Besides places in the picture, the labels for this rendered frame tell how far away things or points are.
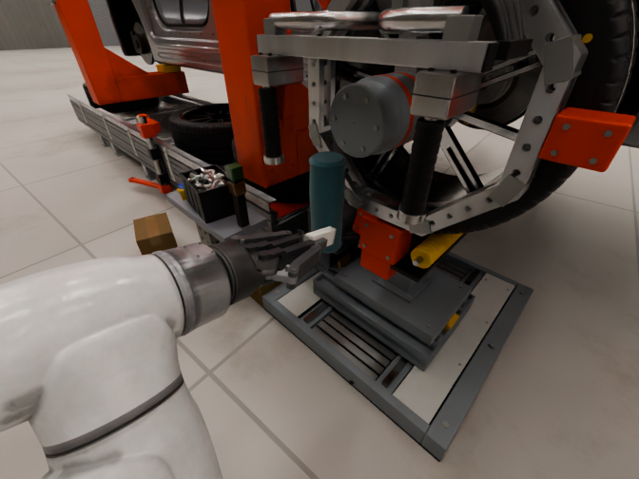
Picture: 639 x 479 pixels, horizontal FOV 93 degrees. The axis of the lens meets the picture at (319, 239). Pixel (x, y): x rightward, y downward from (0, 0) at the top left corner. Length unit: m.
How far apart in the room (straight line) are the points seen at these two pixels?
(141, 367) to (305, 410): 0.85
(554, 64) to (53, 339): 0.65
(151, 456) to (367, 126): 0.52
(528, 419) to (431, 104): 1.05
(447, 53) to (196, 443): 0.48
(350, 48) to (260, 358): 1.01
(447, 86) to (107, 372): 0.42
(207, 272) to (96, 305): 0.10
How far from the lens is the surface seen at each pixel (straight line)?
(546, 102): 0.61
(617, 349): 1.65
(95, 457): 0.30
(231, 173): 0.92
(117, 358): 0.28
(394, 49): 0.48
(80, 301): 0.28
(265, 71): 0.63
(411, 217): 0.47
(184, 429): 0.31
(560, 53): 0.60
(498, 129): 0.74
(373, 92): 0.56
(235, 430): 1.10
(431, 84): 0.42
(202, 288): 0.32
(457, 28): 0.44
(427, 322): 1.05
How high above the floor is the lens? 1.00
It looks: 36 degrees down
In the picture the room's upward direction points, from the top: straight up
